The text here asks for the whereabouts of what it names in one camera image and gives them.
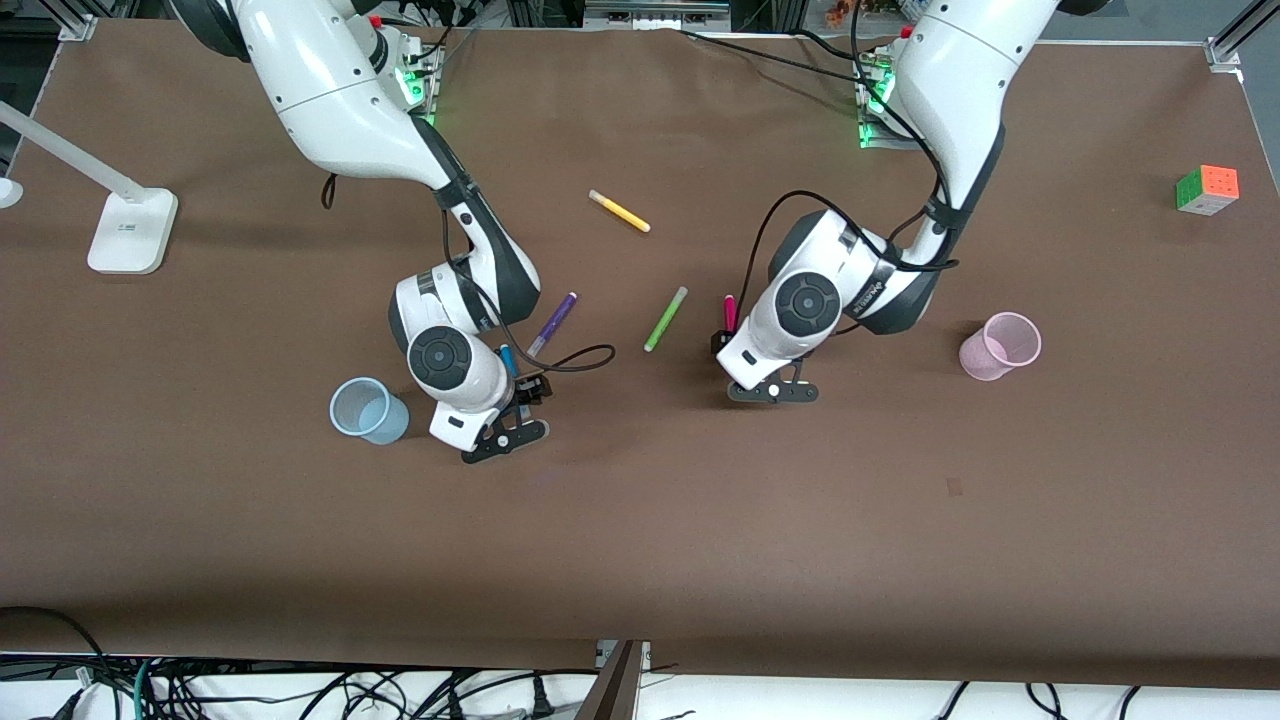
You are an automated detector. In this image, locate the left arm base with green light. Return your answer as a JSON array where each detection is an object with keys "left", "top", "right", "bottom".
[{"left": 855, "top": 40, "right": 926, "bottom": 151}]

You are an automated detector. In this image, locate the right arm base with green light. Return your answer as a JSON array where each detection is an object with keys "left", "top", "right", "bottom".
[{"left": 375, "top": 20, "right": 446, "bottom": 126}]

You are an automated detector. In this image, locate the blue plastic cup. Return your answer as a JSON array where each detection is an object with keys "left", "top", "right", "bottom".
[{"left": 329, "top": 376, "right": 411, "bottom": 446}]

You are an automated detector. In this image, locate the green marker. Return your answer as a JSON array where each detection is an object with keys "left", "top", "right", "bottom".
[{"left": 643, "top": 286, "right": 690, "bottom": 353}]

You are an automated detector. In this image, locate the purple marker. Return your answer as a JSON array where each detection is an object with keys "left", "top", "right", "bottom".
[{"left": 526, "top": 291, "right": 579, "bottom": 359}]

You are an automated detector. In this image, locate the pink plastic cup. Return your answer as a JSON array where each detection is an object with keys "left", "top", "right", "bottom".
[{"left": 958, "top": 312, "right": 1043, "bottom": 382}]

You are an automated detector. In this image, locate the yellow marker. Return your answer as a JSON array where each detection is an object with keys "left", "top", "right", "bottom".
[{"left": 588, "top": 189, "right": 652, "bottom": 234}]

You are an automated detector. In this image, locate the white desk lamp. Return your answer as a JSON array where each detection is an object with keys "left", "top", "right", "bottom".
[{"left": 0, "top": 98, "right": 179, "bottom": 276}]

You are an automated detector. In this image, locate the multicoloured puzzle cube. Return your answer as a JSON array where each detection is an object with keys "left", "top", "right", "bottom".
[{"left": 1175, "top": 164, "right": 1241, "bottom": 217}]

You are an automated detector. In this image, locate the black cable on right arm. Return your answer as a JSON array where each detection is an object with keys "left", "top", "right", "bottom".
[{"left": 437, "top": 180, "right": 617, "bottom": 376}]

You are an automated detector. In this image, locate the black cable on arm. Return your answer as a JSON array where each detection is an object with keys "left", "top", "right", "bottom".
[
  {"left": 680, "top": 28, "right": 963, "bottom": 336},
  {"left": 437, "top": 180, "right": 617, "bottom": 376}
]

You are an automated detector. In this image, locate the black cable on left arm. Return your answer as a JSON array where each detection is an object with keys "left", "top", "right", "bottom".
[{"left": 680, "top": 28, "right": 963, "bottom": 336}]

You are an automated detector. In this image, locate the dark brown table post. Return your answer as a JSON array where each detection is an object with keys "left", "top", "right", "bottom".
[{"left": 575, "top": 640, "right": 649, "bottom": 720}]

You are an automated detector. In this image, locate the aluminium frame corner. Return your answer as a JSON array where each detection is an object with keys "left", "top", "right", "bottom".
[
  {"left": 40, "top": 0, "right": 98, "bottom": 43},
  {"left": 1204, "top": 0, "right": 1280, "bottom": 73}
]

